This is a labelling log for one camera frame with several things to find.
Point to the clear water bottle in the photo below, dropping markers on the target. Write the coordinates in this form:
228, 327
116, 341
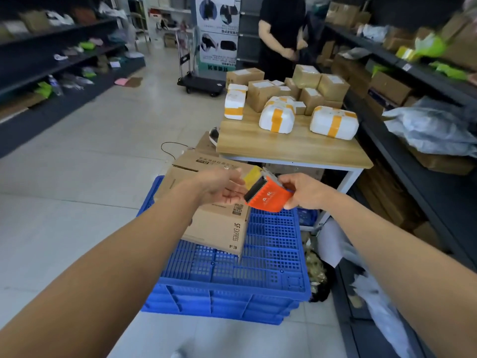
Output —
56, 86

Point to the white plastic sheet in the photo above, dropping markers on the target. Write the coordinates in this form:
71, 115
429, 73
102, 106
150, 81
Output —
335, 242

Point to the green plastic bag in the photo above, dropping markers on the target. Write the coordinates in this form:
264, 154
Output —
430, 45

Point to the blue plastic crate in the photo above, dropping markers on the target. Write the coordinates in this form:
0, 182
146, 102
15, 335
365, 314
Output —
261, 272

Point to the bag of gold items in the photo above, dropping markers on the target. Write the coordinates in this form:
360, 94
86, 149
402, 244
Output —
316, 268

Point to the grey plastic bags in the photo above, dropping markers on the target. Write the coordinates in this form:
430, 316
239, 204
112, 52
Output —
432, 126

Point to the person's right thumb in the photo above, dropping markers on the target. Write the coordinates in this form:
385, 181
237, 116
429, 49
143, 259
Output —
287, 180

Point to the person's left hand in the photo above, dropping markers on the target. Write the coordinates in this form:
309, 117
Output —
214, 186

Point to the black platform hand trolley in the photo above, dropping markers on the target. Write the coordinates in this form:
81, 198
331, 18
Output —
199, 83

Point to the large printed cardboard box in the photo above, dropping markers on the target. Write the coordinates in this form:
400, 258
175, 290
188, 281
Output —
216, 223

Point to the person's right hand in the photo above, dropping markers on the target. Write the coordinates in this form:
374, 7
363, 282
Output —
309, 192

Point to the person's left thumb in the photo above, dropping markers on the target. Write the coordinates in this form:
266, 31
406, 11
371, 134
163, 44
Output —
233, 175

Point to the flat cardboard box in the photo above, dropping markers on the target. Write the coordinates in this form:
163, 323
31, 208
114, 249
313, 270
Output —
207, 143

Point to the person's left forearm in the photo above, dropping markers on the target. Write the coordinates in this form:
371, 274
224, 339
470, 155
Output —
111, 272

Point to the white parcel with yellow tape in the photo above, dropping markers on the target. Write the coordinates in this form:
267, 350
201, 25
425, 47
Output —
234, 105
237, 87
334, 123
281, 99
276, 119

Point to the dark metal shelf unit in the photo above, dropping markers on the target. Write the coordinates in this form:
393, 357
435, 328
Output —
421, 175
44, 70

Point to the orange tape dispenser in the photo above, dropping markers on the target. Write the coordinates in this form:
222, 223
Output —
270, 197

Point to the small blue basket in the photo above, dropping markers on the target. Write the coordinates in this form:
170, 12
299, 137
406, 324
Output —
307, 216

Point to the wooden top table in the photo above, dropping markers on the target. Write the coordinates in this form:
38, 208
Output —
287, 145

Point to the standing poster banner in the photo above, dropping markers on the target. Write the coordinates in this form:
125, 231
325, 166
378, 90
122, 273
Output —
218, 29

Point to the person's right forearm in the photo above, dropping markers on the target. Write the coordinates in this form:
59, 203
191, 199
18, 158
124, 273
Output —
402, 272

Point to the pile of small cardboard boxes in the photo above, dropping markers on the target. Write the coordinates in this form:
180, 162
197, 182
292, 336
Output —
261, 93

